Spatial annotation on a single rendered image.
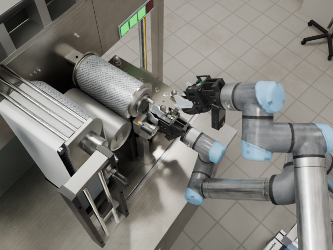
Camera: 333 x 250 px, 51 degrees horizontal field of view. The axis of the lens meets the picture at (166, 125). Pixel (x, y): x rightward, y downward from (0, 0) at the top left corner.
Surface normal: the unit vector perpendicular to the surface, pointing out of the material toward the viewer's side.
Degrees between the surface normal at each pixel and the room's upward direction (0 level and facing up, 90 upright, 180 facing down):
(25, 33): 0
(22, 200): 0
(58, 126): 0
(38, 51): 90
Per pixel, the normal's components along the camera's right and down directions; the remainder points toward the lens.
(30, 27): 0.02, -0.51
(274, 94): 0.63, 0.06
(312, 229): -0.40, -0.20
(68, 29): 0.81, 0.51
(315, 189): -0.07, -0.21
